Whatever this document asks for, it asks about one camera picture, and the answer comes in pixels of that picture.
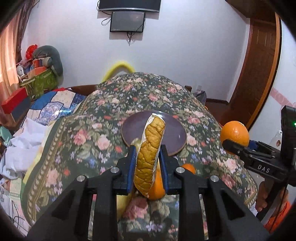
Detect grey plush cushion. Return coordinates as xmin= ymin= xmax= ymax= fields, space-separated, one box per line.
xmin=33 ymin=45 xmax=63 ymax=77

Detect purple ceramic plate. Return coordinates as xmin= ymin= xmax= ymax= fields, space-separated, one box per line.
xmin=121 ymin=110 xmax=187 ymax=156

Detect large orange with sticker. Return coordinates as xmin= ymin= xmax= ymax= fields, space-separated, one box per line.
xmin=220 ymin=120 xmax=249 ymax=147

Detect small tangerine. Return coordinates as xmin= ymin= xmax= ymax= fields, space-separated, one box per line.
xmin=182 ymin=163 xmax=196 ymax=174

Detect wooden door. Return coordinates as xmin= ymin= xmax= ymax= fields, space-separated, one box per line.
xmin=223 ymin=14 xmax=281 ymax=129

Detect floral quilt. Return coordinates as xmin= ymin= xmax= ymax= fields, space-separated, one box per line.
xmin=21 ymin=73 xmax=257 ymax=227

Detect green storage box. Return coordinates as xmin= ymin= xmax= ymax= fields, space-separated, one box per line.
xmin=20 ymin=69 xmax=58 ymax=100

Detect right hand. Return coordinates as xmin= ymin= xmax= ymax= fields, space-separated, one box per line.
xmin=255 ymin=181 xmax=268 ymax=212

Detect grey backpack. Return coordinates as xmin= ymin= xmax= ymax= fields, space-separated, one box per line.
xmin=193 ymin=90 xmax=207 ymax=105

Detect red plush toy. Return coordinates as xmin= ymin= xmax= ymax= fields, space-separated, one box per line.
xmin=25 ymin=45 xmax=38 ymax=60

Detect wooden overhead cabinet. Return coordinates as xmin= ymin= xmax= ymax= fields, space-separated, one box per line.
xmin=226 ymin=0 xmax=269 ymax=18

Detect red box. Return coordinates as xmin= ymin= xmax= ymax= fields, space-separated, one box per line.
xmin=1 ymin=87 xmax=28 ymax=114

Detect white cloth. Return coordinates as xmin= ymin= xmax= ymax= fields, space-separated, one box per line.
xmin=1 ymin=118 xmax=52 ymax=180

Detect pink curtain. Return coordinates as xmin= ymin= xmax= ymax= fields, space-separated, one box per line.
xmin=1 ymin=1 xmax=35 ymax=101

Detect blue patchwork blanket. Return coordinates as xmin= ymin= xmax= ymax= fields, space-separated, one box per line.
xmin=26 ymin=89 xmax=86 ymax=126

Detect small black wall monitor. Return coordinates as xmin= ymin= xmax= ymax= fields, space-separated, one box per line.
xmin=110 ymin=11 xmax=145 ymax=33

